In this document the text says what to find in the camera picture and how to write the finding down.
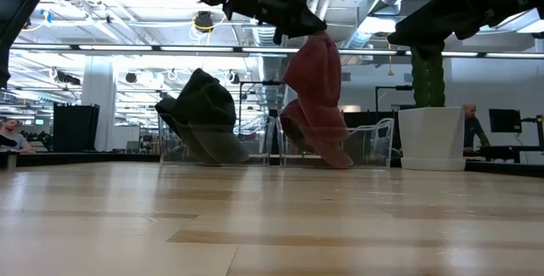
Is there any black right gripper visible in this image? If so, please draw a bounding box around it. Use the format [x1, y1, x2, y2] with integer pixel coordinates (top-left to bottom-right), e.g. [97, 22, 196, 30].
[387, 0, 544, 59]

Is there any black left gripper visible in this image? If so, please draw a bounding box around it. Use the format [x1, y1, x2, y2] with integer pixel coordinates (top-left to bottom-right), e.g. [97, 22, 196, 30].
[223, 0, 328, 46]

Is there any red baseball cap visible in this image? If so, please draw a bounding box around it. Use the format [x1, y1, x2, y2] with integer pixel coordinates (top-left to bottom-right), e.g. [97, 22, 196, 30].
[282, 31, 354, 170]
[279, 99, 318, 156]

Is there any dark grey baseball cap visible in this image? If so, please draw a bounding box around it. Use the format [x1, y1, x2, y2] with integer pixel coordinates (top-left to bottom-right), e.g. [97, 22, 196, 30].
[154, 67, 251, 166]

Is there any green cactus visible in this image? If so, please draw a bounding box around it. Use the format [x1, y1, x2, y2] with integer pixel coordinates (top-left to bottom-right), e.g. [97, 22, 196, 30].
[411, 53, 446, 108]

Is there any white faceted plant pot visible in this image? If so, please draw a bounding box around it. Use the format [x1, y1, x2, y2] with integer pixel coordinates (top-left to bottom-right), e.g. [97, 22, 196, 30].
[398, 105, 467, 172]

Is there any person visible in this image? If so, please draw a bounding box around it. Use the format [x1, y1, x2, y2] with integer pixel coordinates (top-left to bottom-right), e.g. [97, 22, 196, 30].
[0, 118, 38, 155]
[462, 103, 491, 155]

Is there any long ceiling light strip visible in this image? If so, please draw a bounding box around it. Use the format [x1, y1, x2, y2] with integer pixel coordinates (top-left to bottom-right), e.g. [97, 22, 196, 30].
[0, 42, 544, 59]

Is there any black computer monitor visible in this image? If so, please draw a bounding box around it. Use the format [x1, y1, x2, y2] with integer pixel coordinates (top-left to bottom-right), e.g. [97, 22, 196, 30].
[488, 108, 524, 134]

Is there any clear plastic bin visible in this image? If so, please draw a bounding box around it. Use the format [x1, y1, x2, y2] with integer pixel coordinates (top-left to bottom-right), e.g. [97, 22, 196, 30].
[157, 114, 276, 167]
[275, 116, 395, 170]

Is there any black desk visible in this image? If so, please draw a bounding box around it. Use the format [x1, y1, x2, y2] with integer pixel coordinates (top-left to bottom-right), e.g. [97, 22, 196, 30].
[462, 144, 544, 165]

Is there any white round column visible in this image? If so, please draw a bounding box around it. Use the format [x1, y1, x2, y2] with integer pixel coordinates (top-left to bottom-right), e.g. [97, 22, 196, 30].
[81, 67, 116, 153]

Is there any black cabinet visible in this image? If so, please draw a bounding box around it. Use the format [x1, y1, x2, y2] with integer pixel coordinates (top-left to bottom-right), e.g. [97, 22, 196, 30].
[53, 103, 101, 153]

